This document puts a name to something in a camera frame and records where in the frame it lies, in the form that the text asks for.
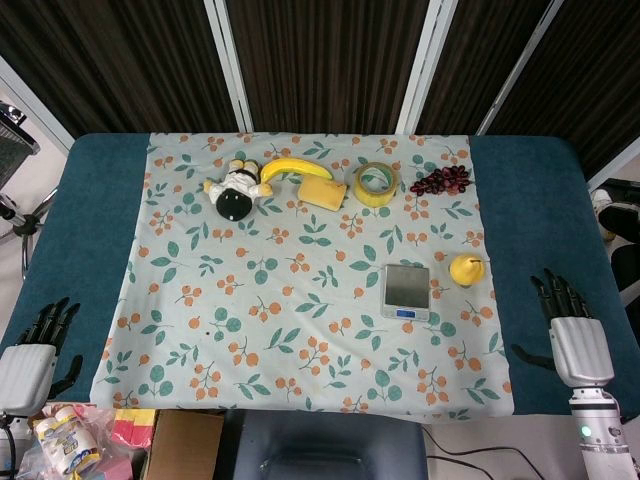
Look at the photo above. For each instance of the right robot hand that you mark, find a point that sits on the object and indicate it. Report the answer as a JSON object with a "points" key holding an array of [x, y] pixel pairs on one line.
{"points": [[580, 345]]}

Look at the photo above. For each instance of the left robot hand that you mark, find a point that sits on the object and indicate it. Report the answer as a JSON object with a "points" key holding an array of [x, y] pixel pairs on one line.
{"points": [[27, 367]]}

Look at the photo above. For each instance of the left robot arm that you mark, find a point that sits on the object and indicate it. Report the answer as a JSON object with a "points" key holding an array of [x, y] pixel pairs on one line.
{"points": [[6, 440]]}

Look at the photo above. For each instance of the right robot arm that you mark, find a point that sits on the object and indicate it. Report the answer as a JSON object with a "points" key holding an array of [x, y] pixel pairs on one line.
{"points": [[600, 435]]}

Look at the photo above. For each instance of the yellow pear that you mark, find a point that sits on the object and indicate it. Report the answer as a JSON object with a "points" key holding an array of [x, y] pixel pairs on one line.
{"points": [[467, 270]]}

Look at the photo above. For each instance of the silver digital scale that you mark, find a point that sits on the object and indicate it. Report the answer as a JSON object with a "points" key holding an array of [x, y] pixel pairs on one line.
{"points": [[406, 291]]}

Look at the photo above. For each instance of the pink and yellow sticky notes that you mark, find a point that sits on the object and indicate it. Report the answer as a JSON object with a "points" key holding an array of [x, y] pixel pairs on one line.
{"points": [[125, 440]]}

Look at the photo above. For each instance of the teal table cover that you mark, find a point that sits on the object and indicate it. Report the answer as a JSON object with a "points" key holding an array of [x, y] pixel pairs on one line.
{"points": [[535, 220]]}

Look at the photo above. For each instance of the black and white shoe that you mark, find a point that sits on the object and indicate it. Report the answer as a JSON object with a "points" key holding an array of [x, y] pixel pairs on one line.
{"points": [[612, 210]]}

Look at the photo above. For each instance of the metal office chair base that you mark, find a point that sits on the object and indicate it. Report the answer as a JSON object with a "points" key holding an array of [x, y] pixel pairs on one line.
{"points": [[25, 210]]}

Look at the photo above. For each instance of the brown cardboard box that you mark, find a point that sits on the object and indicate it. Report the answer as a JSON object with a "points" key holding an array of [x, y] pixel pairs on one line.
{"points": [[182, 445]]}

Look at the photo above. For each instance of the dark red grape bunch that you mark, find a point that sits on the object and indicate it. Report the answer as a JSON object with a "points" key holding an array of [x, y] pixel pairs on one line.
{"points": [[442, 180]]}

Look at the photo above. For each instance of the yellow tape roll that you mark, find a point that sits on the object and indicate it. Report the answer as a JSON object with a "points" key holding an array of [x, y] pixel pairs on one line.
{"points": [[376, 183]]}

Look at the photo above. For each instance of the black and white plush toy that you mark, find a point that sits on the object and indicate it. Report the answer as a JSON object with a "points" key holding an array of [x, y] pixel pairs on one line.
{"points": [[235, 190]]}

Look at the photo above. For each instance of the dark blue chair seat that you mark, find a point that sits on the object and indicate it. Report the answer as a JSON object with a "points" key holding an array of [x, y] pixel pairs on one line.
{"points": [[325, 445]]}

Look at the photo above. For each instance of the floral patterned tablecloth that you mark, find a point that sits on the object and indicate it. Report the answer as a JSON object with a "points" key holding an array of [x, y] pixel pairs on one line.
{"points": [[310, 280]]}

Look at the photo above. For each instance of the yellow sponge block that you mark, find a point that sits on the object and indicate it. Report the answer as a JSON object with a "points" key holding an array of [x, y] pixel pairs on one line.
{"points": [[322, 192]]}

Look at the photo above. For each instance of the yellow banana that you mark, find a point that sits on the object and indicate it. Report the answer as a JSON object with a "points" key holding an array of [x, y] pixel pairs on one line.
{"points": [[295, 169]]}

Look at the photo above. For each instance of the dark panel room divider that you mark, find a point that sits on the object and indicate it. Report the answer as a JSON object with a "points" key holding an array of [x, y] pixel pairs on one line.
{"points": [[320, 65]]}

